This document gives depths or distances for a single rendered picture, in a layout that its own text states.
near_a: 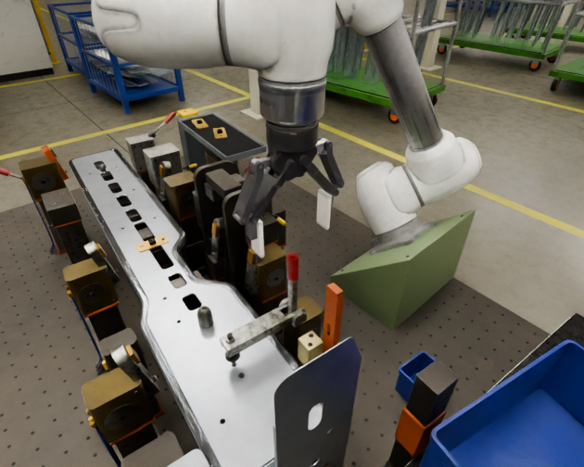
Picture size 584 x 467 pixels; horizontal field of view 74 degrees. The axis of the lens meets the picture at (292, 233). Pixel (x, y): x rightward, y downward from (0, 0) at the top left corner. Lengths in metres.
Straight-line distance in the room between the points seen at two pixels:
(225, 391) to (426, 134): 0.87
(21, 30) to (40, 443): 6.79
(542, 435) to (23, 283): 1.54
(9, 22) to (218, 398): 7.07
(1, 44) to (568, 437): 7.48
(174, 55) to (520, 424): 0.75
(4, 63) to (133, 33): 7.05
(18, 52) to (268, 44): 7.14
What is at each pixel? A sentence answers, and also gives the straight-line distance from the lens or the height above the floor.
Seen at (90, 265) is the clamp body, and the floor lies 1.04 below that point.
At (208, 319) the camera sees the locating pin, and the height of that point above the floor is 1.03.
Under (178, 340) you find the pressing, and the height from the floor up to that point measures 1.00.
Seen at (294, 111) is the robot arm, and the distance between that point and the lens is 0.52.
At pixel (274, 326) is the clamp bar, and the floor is 1.07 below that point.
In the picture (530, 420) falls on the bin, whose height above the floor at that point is 1.03.
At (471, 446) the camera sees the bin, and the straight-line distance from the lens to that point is 0.74.
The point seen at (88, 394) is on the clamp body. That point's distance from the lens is 0.79.
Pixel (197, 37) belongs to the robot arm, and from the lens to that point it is 0.51.
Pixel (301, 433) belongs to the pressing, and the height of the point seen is 1.21.
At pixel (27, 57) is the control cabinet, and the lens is 7.60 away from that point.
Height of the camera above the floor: 1.66
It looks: 37 degrees down
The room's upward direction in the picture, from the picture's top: straight up
